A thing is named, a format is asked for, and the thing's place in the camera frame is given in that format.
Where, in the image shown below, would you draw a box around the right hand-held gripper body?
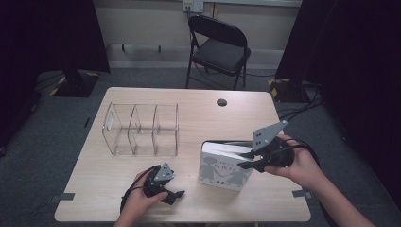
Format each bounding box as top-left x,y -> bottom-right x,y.
251,119 -> 296,173

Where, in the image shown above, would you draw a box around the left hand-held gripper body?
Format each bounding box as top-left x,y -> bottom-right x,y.
143,162 -> 176,200

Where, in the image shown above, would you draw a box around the white book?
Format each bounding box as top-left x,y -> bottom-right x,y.
197,139 -> 255,193

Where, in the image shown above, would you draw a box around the clear acrylic divided organizer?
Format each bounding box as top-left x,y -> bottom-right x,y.
101,101 -> 181,158

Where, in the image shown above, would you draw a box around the person's left hand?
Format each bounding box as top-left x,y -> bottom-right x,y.
120,169 -> 170,222

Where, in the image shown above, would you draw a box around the person's right hand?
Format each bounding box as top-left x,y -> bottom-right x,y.
264,133 -> 326,191

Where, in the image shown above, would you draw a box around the grey tape strip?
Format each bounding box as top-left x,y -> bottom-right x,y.
291,188 -> 314,200
49,192 -> 77,203

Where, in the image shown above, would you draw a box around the black stand base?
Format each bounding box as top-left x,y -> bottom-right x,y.
49,69 -> 101,98
267,77 -> 320,104

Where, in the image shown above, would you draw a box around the black folding chair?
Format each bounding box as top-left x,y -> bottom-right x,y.
185,14 -> 253,91

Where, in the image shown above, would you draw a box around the dark curtain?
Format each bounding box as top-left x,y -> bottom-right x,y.
0,0 -> 111,149
275,0 -> 401,201

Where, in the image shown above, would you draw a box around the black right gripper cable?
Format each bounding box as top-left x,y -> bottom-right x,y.
274,137 -> 340,227

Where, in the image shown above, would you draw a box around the black floor cables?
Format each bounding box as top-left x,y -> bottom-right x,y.
277,89 -> 326,128

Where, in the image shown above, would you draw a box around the white wall power outlet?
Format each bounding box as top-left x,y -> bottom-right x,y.
182,0 -> 205,14

